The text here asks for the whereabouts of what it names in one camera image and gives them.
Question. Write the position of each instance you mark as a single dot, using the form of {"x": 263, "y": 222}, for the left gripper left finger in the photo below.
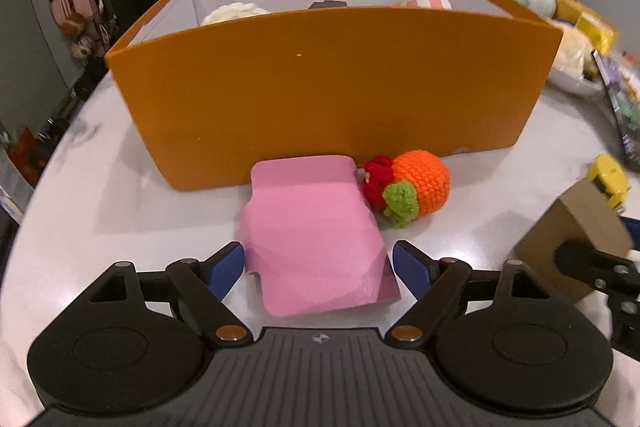
{"x": 199, "y": 288}

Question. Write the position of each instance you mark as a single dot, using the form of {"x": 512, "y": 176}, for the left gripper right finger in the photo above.
{"x": 437, "y": 286}

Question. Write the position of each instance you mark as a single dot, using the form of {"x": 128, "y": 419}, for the brown cardboard box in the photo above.
{"x": 580, "y": 213}

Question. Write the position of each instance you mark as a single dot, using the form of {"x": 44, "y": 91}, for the orange crochet fruit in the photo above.
{"x": 406, "y": 188}

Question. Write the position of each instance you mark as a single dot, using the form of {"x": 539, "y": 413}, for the yellow toy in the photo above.
{"x": 606, "y": 173}

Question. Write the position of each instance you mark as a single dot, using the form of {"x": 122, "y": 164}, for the pink pouch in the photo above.
{"x": 311, "y": 238}

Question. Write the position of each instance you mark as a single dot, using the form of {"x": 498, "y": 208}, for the white crochet bunny doll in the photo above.
{"x": 233, "y": 11}

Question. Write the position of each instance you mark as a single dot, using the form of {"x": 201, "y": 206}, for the dark grey case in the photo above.
{"x": 327, "y": 4}

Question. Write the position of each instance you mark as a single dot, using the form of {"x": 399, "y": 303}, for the fox plush keychain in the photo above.
{"x": 428, "y": 4}

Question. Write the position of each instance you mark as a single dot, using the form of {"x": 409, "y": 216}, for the orange storage box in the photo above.
{"x": 373, "y": 78}

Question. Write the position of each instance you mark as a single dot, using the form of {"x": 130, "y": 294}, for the basketball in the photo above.
{"x": 73, "y": 25}

